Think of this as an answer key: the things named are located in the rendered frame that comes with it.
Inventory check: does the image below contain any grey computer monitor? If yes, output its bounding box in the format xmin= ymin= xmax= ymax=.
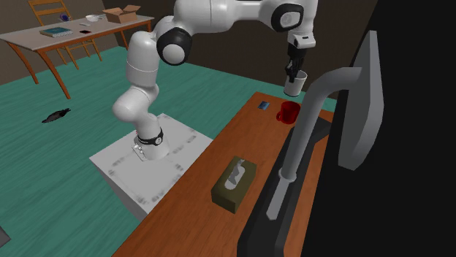
xmin=236 ymin=29 xmax=456 ymax=257

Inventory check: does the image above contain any wooden table with grey top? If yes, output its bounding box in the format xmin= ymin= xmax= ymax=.
xmin=0 ymin=4 xmax=155 ymax=100

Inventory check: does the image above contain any black object on floor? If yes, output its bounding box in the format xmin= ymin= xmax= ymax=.
xmin=41 ymin=107 xmax=72 ymax=124

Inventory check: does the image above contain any wooden chair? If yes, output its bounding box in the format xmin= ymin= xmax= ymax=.
xmin=27 ymin=0 xmax=104 ymax=71

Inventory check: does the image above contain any grey robot stand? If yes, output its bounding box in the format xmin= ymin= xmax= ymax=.
xmin=88 ymin=112 xmax=214 ymax=221

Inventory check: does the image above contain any olive tissue box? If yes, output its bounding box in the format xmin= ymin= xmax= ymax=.
xmin=210 ymin=155 xmax=258 ymax=215

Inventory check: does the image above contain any red mug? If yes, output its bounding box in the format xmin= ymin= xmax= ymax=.
xmin=275 ymin=101 xmax=301 ymax=125

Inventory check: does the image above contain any brown wooden desk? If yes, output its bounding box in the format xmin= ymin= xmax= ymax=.
xmin=111 ymin=91 xmax=335 ymax=257

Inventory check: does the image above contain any white cup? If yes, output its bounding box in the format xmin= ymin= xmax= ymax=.
xmin=283 ymin=69 xmax=308 ymax=98

